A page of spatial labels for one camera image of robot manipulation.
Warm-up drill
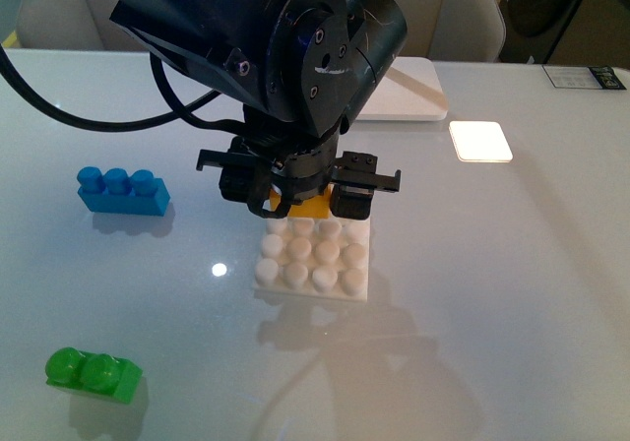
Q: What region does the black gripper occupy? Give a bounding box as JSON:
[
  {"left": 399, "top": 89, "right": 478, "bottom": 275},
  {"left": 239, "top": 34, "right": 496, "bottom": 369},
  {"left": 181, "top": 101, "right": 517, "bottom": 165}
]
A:
[{"left": 196, "top": 135, "right": 401, "bottom": 219}]

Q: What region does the yellow toy block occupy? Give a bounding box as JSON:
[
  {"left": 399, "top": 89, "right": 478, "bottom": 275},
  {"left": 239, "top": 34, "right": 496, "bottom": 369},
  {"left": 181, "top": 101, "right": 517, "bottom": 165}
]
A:
[{"left": 286, "top": 186, "right": 332, "bottom": 220}]

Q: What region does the blue toy block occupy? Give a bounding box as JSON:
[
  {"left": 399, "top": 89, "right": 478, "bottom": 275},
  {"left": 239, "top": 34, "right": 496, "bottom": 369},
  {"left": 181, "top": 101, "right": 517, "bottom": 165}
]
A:
[{"left": 77, "top": 166, "right": 170, "bottom": 217}]

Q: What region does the green toy block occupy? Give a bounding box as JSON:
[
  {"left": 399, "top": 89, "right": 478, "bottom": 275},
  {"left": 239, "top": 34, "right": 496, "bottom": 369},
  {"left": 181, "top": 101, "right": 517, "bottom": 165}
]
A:
[{"left": 44, "top": 346, "right": 143, "bottom": 404}]

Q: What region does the white desk lamp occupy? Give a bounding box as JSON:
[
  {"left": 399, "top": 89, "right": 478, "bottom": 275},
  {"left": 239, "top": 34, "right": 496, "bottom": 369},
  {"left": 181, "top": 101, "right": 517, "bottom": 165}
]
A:
[{"left": 353, "top": 0, "right": 450, "bottom": 123}]

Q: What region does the beige chair right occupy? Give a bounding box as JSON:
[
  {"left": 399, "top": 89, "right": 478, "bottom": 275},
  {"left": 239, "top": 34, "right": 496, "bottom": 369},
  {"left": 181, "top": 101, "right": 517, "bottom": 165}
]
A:
[{"left": 395, "top": 0, "right": 506, "bottom": 63}]

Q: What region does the beige chair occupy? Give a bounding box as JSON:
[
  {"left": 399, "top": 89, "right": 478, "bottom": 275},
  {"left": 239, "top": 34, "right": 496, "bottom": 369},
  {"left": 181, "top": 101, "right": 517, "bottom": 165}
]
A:
[
  {"left": 395, "top": 0, "right": 506, "bottom": 63},
  {"left": 16, "top": 0, "right": 138, "bottom": 51}
]

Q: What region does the beige chair left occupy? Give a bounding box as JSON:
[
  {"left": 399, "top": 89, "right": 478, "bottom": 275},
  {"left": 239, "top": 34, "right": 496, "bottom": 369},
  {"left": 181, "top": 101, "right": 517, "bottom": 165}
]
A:
[{"left": 16, "top": 0, "right": 138, "bottom": 51}]

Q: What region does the black label sticker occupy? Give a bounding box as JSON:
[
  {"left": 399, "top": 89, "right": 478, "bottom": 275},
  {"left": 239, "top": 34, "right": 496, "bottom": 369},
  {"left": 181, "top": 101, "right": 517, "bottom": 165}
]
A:
[{"left": 542, "top": 65, "right": 626, "bottom": 91}]

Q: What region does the white studded base plate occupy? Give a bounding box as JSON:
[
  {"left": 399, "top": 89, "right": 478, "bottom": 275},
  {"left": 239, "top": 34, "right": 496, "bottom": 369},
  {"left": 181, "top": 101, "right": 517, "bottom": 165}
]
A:
[{"left": 254, "top": 218, "right": 371, "bottom": 301}]

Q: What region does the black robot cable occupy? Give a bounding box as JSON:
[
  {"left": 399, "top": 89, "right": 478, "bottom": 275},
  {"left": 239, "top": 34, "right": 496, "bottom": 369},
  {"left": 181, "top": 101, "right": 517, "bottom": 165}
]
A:
[{"left": 0, "top": 46, "right": 247, "bottom": 135}]

